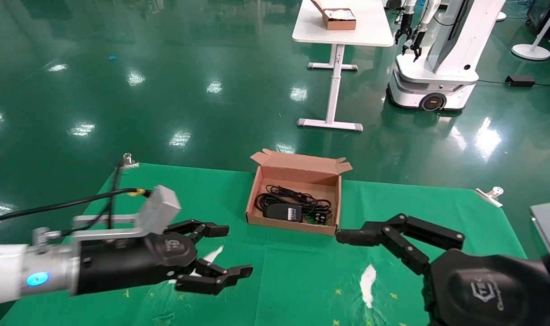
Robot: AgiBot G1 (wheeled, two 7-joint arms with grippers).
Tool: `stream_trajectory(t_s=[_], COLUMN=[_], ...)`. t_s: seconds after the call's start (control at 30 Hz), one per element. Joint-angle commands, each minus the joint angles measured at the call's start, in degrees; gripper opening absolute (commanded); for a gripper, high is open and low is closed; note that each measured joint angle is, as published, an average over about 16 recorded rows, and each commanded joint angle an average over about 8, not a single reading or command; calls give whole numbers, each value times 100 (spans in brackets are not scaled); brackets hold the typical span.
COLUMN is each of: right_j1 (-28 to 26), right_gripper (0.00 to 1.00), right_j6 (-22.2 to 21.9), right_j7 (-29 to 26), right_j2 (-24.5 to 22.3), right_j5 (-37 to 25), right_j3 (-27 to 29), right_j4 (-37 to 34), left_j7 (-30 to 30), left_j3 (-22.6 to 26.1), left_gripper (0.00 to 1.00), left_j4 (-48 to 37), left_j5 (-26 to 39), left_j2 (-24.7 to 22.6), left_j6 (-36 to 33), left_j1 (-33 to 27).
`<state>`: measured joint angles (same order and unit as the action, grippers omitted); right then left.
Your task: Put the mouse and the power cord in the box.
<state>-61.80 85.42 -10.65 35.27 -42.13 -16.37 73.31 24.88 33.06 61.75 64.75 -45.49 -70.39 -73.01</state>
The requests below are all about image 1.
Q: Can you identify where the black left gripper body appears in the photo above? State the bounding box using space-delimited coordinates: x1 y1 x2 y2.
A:
73 233 198 296

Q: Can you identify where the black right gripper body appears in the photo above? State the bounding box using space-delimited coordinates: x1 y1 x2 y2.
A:
423 249 550 326

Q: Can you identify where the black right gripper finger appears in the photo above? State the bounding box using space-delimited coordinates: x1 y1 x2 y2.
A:
336 214 465 276

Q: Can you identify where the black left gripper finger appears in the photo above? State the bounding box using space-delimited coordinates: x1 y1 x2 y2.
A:
175 259 253 296
166 219 230 245

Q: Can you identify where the thick black power cable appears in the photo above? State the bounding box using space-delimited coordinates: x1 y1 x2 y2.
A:
255 192 334 225

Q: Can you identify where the black adapter with thin cable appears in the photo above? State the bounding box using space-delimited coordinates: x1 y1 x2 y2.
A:
261 184 332 223

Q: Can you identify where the open brown cardboard box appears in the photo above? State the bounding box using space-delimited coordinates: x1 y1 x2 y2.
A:
246 149 354 236

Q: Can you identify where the small brown cardboard box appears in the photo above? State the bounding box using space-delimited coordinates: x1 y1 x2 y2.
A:
312 0 358 31

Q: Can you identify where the green table cloth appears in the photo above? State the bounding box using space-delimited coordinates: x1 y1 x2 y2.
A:
0 162 529 326

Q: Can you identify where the metal cloth clip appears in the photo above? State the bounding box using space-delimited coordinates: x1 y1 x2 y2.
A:
115 153 140 171
476 187 505 208

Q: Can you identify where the white wheeled background robot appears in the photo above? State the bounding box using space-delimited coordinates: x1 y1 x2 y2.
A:
387 0 507 112

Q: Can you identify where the white standing table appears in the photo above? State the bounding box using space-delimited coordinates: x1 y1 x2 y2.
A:
293 0 395 132

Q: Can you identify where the black floor power brick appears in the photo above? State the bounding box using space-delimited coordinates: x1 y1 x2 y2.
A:
506 75 536 88

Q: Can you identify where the white round floor stand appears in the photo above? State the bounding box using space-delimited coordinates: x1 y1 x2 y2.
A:
512 0 550 61

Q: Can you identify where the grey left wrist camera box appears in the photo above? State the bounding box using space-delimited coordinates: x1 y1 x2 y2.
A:
73 185 182 240

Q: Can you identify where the black floor cable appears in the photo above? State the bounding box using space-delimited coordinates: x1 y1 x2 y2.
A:
478 80 550 87

